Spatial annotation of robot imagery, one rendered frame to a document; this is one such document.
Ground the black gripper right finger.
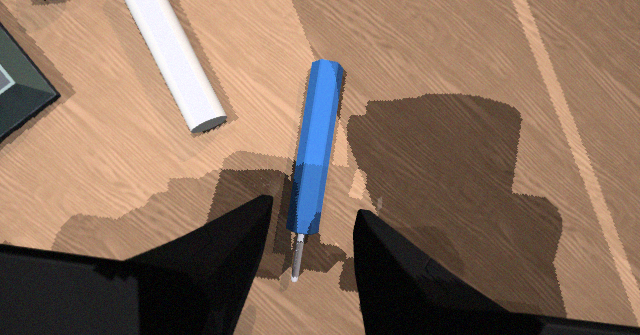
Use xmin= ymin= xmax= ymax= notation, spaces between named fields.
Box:
xmin=353 ymin=209 xmax=640 ymax=335

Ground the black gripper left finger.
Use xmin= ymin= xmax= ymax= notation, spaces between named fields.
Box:
xmin=0 ymin=195 xmax=273 ymax=335

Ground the grey keyboard with white letter keys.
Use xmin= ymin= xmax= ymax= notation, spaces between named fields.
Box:
xmin=0 ymin=23 xmax=61 ymax=142

